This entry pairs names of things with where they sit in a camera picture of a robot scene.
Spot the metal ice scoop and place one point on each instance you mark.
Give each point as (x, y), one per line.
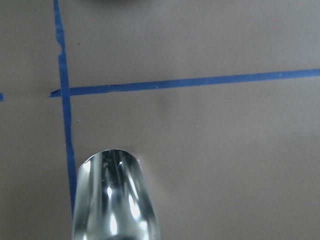
(112, 200)

